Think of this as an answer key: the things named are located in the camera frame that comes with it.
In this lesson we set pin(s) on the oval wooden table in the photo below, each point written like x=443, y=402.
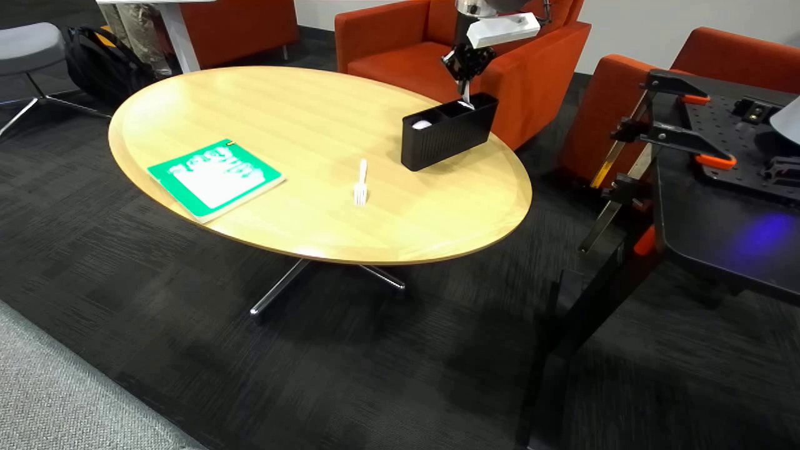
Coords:
x=315, y=125

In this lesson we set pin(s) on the white round object in holder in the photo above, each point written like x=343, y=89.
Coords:
x=421, y=123

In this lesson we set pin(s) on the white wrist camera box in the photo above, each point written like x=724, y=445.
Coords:
x=504, y=29

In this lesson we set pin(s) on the orange armchair centre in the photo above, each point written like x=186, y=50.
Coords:
x=404, y=44

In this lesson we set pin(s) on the black slotted cutlery holder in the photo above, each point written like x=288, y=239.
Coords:
x=454, y=130

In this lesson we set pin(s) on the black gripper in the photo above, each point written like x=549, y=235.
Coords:
x=466, y=60

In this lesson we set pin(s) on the grey chair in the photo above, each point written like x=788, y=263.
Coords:
x=23, y=50

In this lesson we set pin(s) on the orange armchair right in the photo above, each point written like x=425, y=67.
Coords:
x=620, y=83

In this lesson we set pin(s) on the green and white booklet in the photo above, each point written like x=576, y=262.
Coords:
x=213, y=178

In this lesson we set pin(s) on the orange armchair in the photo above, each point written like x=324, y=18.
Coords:
x=404, y=44
x=620, y=83
x=226, y=30

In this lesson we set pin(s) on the white table leg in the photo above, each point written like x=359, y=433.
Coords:
x=171, y=14

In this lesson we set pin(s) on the orange black clamp upper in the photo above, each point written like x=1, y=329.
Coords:
x=649, y=119

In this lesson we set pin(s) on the black backpack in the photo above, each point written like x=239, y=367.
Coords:
x=103, y=67

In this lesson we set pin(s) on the orange armchair back left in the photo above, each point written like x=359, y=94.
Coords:
x=226, y=30

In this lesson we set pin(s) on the black robot mounting stand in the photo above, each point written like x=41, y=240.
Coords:
x=726, y=212

